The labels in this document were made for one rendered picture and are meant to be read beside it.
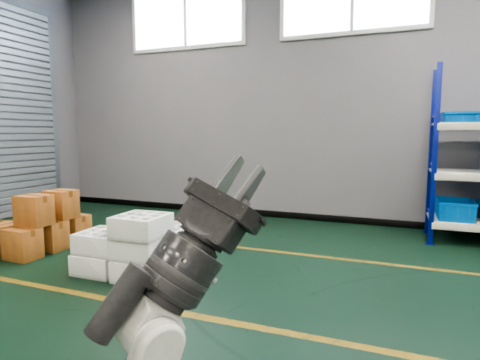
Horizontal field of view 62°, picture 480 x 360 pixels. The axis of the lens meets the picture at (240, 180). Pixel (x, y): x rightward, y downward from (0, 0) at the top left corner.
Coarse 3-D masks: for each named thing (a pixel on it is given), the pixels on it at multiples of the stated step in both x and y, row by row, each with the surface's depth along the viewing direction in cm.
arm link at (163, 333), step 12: (144, 324) 47; (156, 324) 46; (168, 324) 47; (144, 336) 45; (156, 336) 46; (168, 336) 47; (180, 336) 48; (132, 348) 46; (144, 348) 45; (156, 348) 46; (168, 348) 47; (180, 348) 48
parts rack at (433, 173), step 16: (432, 96) 467; (432, 112) 468; (432, 128) 470; (448, 128) 415; (464, 128) 410; (432, 144) 472; (432, 160) 424; (432, 176) 426; (448, 176) 420; (464, 176) 414; (432, 192) 428; (432, 208) 429; (432, 224) 431; (448, 224) 425; (464, 224) 420; (432, 240) 433
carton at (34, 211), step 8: (16, 200) 384; (24, 200) 380; (32, 200) 377; (40, 200) 382; (48, 200) 391; (16, 208) 385; (24, 208) 381; (32, 208) 378; (40, 208) 382; (48, 208) 391; (16, 216) 386; (24, 216) 383; (32, 216) 379; (40, 216) 382; (48, 216) 391; (16, 224) 387; (24, 224) 384; (32, 224) 380; (40, 224) 383; (48, 224) 392
